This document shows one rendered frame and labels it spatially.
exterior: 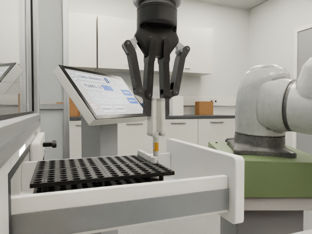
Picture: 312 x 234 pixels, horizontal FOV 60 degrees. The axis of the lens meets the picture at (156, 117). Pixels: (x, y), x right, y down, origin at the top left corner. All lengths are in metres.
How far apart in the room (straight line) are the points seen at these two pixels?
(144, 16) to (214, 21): 4.56
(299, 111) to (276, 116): 0.07
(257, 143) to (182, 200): 0.48
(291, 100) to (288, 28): 3.97
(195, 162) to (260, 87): 0.38
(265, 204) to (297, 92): 0.32
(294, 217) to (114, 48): 3.31
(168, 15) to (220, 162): 0.27
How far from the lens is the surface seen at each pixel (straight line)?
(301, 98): 0.81
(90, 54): 3.80
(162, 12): 0.50
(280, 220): 0.93
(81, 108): 1.19
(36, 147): 0.68
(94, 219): 0.41
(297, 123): 0.83
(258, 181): 0.81
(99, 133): 1.36
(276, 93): 0.84
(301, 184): 0.86
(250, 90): 0.87
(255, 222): 0.90
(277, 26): 4.93
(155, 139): 0.51
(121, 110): 1.36
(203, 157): 0.54
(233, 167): 0.46
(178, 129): 3.72
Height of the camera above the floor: 1.01
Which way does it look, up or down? 2 degrees down
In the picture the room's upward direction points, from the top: straight up
